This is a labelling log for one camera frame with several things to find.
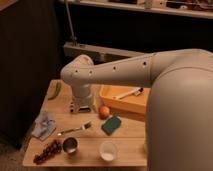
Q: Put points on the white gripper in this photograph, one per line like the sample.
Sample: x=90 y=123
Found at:
x=82 y=95

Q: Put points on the orange apple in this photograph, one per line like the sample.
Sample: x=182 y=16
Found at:
x=104 y=112

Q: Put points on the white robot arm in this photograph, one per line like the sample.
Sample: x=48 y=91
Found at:
x=179 y=115

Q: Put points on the metal cup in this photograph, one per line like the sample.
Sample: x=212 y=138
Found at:
x=70 y=145

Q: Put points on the white plastic cup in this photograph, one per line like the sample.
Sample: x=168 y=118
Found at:
x=108 y=151

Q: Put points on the striped chocolate bar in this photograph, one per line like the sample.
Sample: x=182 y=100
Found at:
x=76 y=109

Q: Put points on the silver fork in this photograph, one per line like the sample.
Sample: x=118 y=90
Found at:
x=83 y=127

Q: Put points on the green sponge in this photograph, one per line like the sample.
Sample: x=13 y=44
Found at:
x=111 y=124

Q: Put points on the blue white cloth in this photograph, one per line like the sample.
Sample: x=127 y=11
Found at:
x=44 y=126

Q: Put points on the yellow tray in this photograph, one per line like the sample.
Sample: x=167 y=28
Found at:
x=131 y=105

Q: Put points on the white brush in tray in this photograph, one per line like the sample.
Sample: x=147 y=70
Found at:
x=135 y=91

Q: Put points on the purple grapes bunch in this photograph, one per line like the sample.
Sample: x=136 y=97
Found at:
x=55 y=147

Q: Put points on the grey metal rail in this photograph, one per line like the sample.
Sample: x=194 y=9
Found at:
x=89 y=54

